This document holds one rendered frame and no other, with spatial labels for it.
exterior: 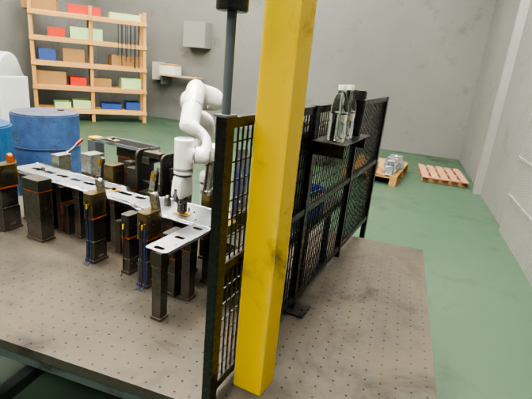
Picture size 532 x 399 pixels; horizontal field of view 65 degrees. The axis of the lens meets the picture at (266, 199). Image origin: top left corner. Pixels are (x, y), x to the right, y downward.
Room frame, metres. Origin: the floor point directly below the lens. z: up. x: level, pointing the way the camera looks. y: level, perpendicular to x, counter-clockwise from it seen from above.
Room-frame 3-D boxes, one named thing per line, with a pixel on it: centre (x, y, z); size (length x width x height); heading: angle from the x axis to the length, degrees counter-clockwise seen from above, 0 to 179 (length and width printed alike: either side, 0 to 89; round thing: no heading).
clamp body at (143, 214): (1.65, 0.49, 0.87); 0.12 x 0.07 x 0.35; 155
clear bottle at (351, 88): (1.64, -0.28, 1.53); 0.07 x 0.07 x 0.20
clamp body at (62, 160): (2.43, 1.23, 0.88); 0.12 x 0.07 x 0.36; 155
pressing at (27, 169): (2.02, 0.79, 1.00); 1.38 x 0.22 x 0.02; 65
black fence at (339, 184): (1.85, -0.28, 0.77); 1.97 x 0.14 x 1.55; 155
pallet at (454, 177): (7.42, -3.09, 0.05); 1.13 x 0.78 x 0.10; 164
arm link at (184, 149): (1.77, 0.37, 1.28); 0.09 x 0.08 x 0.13; 92
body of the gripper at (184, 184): (1.78, 0.37, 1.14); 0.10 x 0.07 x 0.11; 155
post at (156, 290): (1.41, 0.37, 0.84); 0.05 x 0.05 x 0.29; 65
